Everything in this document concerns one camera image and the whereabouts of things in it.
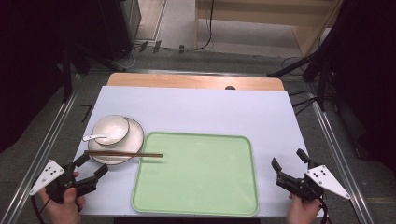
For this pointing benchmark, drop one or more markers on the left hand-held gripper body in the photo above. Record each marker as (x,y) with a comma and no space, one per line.
(59,182)

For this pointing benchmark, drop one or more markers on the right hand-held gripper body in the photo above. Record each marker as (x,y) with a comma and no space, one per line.
(308,185)

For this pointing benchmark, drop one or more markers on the person's right hand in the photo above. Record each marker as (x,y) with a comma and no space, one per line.
(303,211)

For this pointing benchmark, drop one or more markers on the person's left hand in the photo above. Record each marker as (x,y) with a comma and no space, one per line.
(67,210)

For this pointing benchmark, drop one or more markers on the white ceramic spoon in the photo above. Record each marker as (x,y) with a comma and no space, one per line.
(93,137)

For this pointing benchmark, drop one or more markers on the brown wooden chopstick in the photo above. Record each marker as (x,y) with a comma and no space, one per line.
(124,153)

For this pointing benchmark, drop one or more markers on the white ceramic bowl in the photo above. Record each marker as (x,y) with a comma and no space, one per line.
(110,129)

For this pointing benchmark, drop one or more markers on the white ceramic plate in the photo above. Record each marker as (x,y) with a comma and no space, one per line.
(132,141)

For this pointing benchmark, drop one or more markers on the green plastic tray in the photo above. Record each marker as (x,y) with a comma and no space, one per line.
(196,174)

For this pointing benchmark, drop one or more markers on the black metal stand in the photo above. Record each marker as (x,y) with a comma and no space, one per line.
(70,65)
(314,68)

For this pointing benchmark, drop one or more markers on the white table mat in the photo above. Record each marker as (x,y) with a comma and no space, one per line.
(199,109)

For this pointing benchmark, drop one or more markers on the wooden table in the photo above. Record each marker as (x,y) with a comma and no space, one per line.
(174,81)

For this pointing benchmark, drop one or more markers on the light wooden shelf unit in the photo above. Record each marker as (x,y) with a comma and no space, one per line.
(299,18)

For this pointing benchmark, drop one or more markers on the black cabinet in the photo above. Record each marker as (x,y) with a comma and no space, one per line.
(120,28)

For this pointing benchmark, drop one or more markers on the aluminium floor rail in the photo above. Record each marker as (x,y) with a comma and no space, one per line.
(339,161)
(43,149)

